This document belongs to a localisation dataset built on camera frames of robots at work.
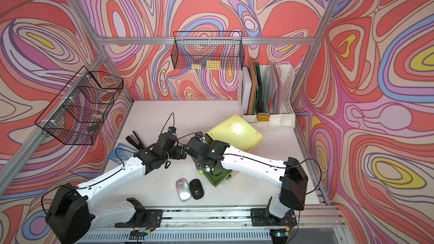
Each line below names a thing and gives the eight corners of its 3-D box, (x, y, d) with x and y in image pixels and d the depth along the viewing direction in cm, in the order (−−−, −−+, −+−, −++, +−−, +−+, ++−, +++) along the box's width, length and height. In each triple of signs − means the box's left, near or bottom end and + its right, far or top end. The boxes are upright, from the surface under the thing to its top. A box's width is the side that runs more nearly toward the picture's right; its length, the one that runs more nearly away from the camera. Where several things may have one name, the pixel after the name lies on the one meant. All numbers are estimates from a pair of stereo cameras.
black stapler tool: (126, 138, 101) (124, 137, 99) (135, 132, 104) (133, 130, 102) (138, 152, 95) (137, 150, 94) (148, 144, 98) (147, 143, 97)
